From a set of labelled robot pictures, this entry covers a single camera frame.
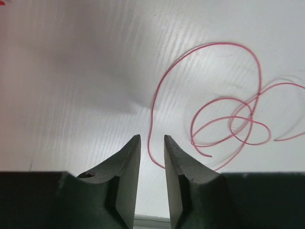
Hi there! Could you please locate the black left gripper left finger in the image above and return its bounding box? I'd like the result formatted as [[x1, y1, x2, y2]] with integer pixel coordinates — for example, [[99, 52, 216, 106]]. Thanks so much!
[[0, 135, 141, 229]]

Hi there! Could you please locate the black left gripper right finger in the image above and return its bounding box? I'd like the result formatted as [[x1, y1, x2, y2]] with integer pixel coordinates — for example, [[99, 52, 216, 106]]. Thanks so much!
[[164, 135, 305, 229]]

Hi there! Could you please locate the wire bundle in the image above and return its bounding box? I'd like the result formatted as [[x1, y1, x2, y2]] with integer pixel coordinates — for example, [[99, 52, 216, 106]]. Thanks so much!
[[147, 42, 305, 172]]

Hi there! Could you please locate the aluminium table rail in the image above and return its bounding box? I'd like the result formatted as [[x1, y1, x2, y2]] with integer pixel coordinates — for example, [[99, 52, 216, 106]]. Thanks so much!
[[133, 215, 171, 229]]

